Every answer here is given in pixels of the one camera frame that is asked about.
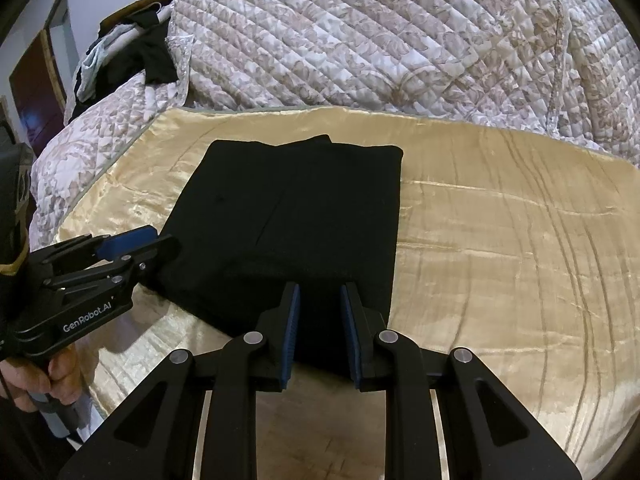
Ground wooden headboard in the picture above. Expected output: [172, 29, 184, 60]
[99, 0, 188, 36]

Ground black garment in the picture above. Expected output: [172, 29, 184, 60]
[141, 21, 180, 85]

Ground black pants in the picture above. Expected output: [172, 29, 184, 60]
[145, 134, 405, 376]

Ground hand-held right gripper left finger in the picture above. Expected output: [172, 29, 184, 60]
[57, 281, 302, 480]

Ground person's left hand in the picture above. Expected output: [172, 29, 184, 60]
[0, 349, 84, 411]

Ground light blue cloth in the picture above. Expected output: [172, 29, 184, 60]
[80, 35, 124, 97]

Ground floral quilted bedspread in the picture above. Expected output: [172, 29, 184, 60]
[29, 0, 640, 251]

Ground beige satin blanket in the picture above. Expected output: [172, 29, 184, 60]
[57, 106, 640, 480]

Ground brown door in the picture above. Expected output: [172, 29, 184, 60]
[9, 30, 67, 147]

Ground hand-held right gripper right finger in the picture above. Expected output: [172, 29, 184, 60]
[340, 282, 583, 480]

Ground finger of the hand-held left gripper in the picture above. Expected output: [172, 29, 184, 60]
[50, 234, 181, 294]
[30, 226, 158, 274]

